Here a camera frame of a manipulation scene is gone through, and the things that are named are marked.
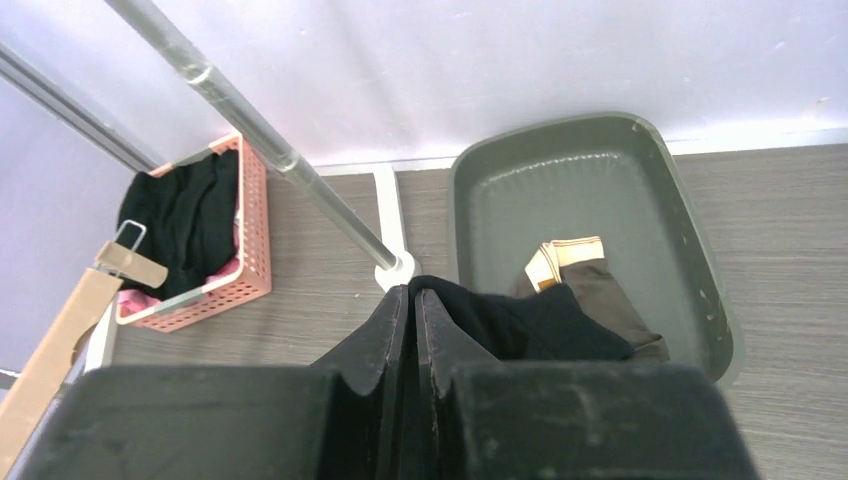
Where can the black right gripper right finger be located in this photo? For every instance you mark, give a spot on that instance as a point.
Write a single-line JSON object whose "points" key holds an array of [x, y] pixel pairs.
{"points": [[486, 419]]}

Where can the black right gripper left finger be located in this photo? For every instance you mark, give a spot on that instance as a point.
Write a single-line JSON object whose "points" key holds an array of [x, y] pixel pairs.
{"points": [[333, 419]]}

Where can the grey-brown underwear with beige waistband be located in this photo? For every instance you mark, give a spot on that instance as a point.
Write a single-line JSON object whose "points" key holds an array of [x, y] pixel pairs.
{"points": [[581, 265]]}

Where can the beige clip hanger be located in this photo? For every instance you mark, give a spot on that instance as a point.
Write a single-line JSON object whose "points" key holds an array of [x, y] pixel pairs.
{"points": [[40, 380]]}

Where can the white and metal clothes rack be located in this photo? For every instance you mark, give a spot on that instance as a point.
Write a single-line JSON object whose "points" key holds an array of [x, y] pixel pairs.
{"points": [[159, 32]]}

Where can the black clothes in basket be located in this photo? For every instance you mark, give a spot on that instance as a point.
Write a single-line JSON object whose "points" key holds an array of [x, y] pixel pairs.
{"points": [[189, 214]]}

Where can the grey-green plastic tub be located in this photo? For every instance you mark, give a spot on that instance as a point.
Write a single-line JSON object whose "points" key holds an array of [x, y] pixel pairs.
{"points": [[608, 175]]}

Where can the pink perforated plastic basket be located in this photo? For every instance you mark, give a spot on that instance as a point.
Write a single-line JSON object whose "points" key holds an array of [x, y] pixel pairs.
{"points": [[250, 277]]}

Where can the black underwear with beige waistband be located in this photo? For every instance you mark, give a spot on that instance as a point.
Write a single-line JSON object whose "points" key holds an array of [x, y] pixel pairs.
{"points": [[548, 325]]}

